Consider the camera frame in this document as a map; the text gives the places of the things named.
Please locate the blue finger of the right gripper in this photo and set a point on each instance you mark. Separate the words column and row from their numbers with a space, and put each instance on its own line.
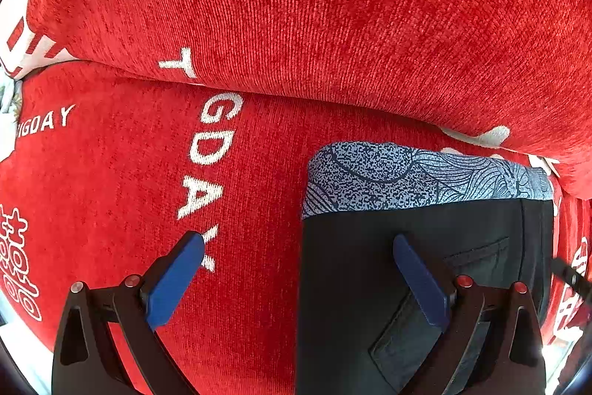
column 578, row 283

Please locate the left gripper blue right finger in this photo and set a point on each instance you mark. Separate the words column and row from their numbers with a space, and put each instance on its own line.
column 428, row 279

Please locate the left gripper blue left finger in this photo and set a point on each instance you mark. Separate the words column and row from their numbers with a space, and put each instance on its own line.
column 168, row 277

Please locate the black pants with blue waistband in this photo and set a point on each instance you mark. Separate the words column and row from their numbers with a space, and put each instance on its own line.
column 488, row 221

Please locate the red bedspread with white lettering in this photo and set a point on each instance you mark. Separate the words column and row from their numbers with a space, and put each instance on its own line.
column 298, row 203

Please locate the red pillow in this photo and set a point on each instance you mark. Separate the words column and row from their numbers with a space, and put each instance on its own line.
column 508, row 74

